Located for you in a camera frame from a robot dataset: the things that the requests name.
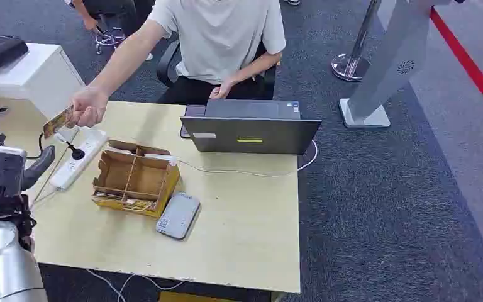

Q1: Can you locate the white card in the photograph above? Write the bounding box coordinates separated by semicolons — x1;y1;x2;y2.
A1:
143;153;179;167

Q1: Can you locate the background person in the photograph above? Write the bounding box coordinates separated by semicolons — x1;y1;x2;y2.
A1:
64;0;155;39

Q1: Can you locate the black plug with cable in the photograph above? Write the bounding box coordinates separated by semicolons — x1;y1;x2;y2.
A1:
37;132;87;162

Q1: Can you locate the red floor tape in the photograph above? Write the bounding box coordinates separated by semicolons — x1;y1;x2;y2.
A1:
428;7;483;129

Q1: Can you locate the grey flat power bank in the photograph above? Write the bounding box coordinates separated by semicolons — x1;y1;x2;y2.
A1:
155;192;201;242

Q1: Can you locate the white cable under desk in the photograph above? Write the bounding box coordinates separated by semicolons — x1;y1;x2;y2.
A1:
84;269;187;302

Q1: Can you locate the seated person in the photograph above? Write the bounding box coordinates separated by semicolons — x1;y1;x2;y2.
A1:
68;0;287;130

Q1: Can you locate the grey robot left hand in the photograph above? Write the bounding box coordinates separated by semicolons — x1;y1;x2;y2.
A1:
0;106;57;208

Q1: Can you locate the stack of printed cards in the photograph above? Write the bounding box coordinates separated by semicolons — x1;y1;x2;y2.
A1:
92;191;158;213

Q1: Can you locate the thin white cable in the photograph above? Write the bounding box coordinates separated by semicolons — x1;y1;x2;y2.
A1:
178;139;319;179

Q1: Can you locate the person's right hand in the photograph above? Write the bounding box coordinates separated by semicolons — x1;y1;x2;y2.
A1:
69;87;109;129

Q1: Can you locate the black office chair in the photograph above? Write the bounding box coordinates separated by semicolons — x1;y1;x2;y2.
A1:
156;39;278;102

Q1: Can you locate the white power strip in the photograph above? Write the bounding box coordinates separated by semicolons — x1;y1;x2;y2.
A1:
48;129;109;193

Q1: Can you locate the printed brown card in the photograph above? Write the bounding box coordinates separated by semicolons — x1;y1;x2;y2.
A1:
42;104;75;140

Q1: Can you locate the wooden card box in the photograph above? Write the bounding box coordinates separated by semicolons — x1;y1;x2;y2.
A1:
91;139;182;219

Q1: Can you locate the person's left hand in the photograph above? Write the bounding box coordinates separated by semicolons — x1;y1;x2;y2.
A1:
209;81;235;101

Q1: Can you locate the dark grey laptop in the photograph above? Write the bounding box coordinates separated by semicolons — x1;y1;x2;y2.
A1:
179;99;323;156

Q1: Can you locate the white cabinet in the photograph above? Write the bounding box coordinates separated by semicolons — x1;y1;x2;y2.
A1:
0;43;87;123

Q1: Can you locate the yellow box under desk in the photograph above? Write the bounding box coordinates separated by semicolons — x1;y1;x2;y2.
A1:
158;290;243;302

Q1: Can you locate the chrome stool base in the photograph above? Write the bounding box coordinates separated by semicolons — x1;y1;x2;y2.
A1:
94;26;127;56

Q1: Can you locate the grey floor stand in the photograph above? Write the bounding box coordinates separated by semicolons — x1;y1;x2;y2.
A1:
338;0;453;129

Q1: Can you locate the chrome stanchion post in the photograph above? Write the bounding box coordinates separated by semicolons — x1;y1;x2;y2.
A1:
330;0;382;83

